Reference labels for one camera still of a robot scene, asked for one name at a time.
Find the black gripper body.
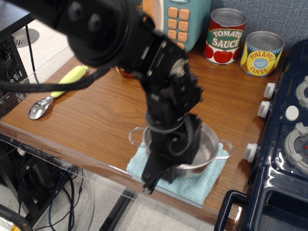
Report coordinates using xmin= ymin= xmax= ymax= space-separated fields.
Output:
xmin=141 ymin=113 xmax=202 ymax=185

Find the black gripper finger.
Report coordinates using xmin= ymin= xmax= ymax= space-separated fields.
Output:
xmin=142 ymin=181 xmax=154 ymax=193
xmin=150 ymin=168 xmax=168 ymax=194

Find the small stainless steel pot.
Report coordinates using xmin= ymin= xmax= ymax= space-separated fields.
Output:
xmin=127 ymin=123 xmax=234 ymax=179

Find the light blue folded towel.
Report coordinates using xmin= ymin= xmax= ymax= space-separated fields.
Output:
xmin=127 ymin=140 xmax=230 ymax=207

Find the white stove knob lower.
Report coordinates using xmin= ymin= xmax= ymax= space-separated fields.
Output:
xmin=244 ymin=143 xmax=258 ymax=163

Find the white stove knob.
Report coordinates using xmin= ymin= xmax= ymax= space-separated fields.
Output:
xmin=263 ymin=83 xmax=276 ymax=100
xmin=257 ymin=101 xmax=270 ymax=119
xmin=244 ymin=143 xmax=258 ymax=163

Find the brown plush mushroom toy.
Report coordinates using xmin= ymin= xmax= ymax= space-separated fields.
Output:
xmin=116 ymin=66 xmax=135 ymax=78

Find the white stove knob middle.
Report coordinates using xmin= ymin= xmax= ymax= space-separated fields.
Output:
xmin=257 ymin=101 xmax=270 ymax=119

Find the white stove knob upper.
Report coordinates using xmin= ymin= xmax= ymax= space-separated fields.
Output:
xmin=263 ymin=83 xmax=276 ymax=100

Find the teal and cream toy register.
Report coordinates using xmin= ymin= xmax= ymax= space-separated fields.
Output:
xmin=142 ymin=0 xmax=212 ymax=52

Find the tomato sauce can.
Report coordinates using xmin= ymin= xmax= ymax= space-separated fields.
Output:
xmin=204 ymin=8 xmax=247 ymax=64

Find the pineapple slices can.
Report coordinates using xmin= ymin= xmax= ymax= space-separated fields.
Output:
xmin=240 ymin=31 xmax=285 ymax=77

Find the dark blue toy stove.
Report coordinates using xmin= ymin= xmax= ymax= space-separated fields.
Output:
xmin=215 ymin=40 xmax=308 ymax=231

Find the black floor cable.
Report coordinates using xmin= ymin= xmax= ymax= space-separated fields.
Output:
xmin=33 ymin=168 xmax=85 ymax=231

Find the blue floor cable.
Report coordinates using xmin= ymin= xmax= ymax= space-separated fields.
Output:
xmin=48 ymin=170 xmax=75 ymax=231

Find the black table frame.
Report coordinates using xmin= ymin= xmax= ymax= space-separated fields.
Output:
xmin=0 ymin=2 xmax=73 ymax=225

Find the spoon with green handle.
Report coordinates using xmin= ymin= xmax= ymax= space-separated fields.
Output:
xmin=28 ymin=65 xmax=88 ymax=120

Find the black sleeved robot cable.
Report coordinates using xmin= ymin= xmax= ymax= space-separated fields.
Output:
xmin=0 ymin=67 xmax=114 ymax=93

